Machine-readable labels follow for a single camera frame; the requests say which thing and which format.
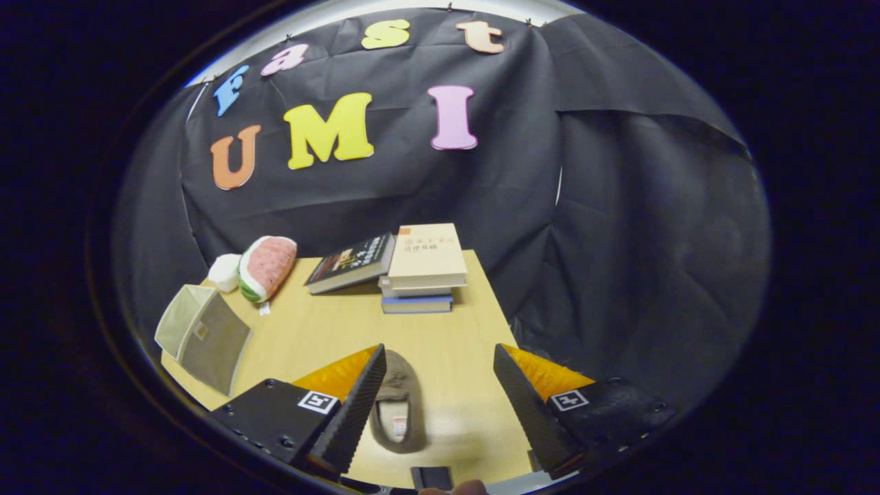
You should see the watermelon slice plush toy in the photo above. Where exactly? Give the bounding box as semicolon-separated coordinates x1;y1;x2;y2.
237;236;298;303

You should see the white cover book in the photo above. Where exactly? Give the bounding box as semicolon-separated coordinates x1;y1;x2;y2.
380;285;454;299

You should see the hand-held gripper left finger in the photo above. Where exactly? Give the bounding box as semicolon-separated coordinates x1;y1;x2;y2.
210;344;387;481

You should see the black table edge clip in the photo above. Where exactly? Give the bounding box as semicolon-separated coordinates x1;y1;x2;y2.
410;466;453;490

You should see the white plush toy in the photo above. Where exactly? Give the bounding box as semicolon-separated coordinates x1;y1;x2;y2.
208;254;243;293

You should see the grey fabric storage box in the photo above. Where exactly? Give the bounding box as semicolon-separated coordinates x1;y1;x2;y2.
155;284;252;396

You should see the beige cover book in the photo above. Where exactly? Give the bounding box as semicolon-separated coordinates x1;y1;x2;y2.
378;223;468;289

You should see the black cover book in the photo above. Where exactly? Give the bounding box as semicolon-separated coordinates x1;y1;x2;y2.
305;232;397;295

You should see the brown fuzzy shoe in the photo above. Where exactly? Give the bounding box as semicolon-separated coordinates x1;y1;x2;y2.
370;351;428;453

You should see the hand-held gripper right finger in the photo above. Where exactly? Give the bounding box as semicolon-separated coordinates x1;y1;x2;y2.
493;344;678;479

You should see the blue cover book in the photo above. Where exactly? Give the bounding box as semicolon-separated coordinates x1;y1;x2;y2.
382;296;454;314

